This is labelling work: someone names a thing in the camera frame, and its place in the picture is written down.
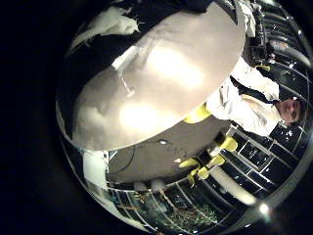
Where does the person in white jacket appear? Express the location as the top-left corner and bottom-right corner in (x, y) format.
(205, 57), (309, 138)

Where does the white round pillar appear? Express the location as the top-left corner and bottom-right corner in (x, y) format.
(209, 165), (257, 207)

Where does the white hanging cloth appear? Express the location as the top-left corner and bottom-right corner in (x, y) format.
(239, 0), (259, 38)

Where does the thin black floor cable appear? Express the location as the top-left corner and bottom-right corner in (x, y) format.
(108, 139), (164, 174)

